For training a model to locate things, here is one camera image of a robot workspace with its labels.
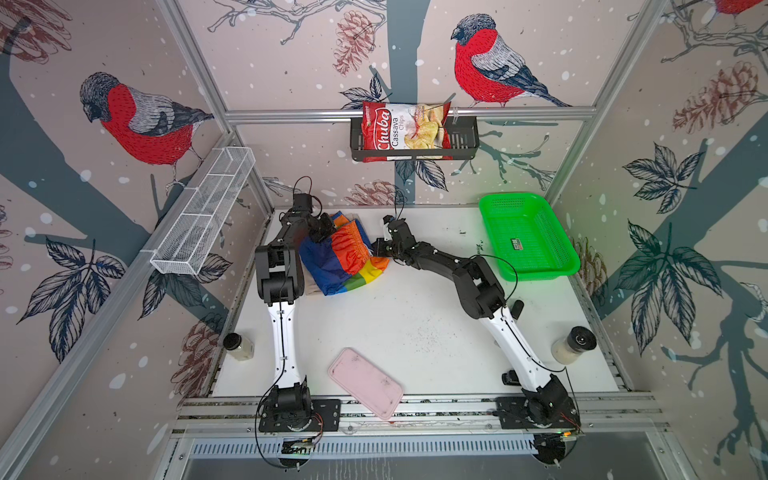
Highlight multicoloured shorts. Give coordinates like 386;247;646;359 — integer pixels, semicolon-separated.
299;212;389;296

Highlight beige shorts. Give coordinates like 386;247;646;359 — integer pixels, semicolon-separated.
304;279;324;296

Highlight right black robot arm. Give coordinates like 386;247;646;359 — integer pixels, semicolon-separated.
373;215;579;427

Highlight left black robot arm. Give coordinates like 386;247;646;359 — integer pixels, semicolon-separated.
254;193;334;432

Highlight red cassava chips bag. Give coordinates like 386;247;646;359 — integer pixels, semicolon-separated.
362;102;451;152

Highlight green plastic basket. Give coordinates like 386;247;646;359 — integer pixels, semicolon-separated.
478;192;581;282

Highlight small bottle left side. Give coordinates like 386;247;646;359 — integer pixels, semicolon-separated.
222;332;254;362

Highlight pink plastic tray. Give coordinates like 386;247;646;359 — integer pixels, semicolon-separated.
328;348;404;421

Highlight small black device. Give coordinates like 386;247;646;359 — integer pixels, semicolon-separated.
501;370;520;386

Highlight white round cup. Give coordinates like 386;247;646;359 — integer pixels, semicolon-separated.
551;326;597;365

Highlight white wire wall basket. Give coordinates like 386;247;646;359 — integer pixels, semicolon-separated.
150;146;255;276

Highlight black wire wall basket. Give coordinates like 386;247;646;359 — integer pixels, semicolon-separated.
350;116;480;163

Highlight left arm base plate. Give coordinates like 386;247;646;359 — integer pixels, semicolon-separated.
257;399;341;433

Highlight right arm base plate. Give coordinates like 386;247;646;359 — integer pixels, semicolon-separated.
494;395;581;430

